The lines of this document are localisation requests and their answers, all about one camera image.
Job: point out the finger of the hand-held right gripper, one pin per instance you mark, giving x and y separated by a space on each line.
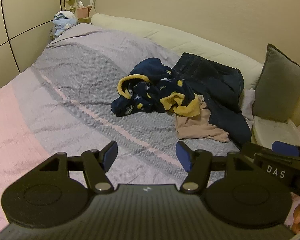
285 148

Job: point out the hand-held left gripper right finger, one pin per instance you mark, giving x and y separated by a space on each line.
183 155

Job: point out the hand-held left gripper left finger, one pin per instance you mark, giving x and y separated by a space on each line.
110 155

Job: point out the navy fleece top yellow trim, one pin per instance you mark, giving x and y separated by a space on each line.
152 67

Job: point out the person's right hand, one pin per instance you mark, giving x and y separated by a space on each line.
298 215

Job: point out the white plastic basin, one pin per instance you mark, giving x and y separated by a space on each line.
275 132

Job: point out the beige garment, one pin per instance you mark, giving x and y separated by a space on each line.
195 127

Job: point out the pale lilac cloth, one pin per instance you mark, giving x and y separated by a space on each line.
247 102

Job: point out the grey cushion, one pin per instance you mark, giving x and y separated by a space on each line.
277 87

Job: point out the dark blue jeans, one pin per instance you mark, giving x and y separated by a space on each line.
215 80

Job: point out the bed with striped sheet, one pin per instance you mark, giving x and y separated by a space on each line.
65 80

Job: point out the light blue cloth bundle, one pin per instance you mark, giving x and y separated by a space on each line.
63 21

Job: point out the pink tissue box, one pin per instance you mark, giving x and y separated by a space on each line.
82 12

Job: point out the beige panelled wardrobe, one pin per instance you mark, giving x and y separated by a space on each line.
27 17

